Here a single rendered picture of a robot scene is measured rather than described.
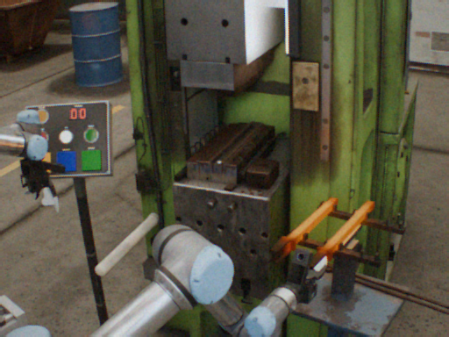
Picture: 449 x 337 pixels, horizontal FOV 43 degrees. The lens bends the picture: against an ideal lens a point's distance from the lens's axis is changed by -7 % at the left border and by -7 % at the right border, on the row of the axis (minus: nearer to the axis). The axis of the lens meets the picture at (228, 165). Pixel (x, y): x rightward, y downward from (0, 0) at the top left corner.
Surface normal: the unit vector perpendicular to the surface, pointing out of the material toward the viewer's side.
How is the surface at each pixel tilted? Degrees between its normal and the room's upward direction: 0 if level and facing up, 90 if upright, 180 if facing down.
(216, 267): 88
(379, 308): 0
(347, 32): 90
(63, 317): 0
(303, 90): 90
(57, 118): 60
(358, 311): 0
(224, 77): 90
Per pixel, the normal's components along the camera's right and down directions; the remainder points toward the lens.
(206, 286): 0.68, 0.23
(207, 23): -0.39, 0.40
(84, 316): -0.04, -0.91
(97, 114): 0.02, -0.10
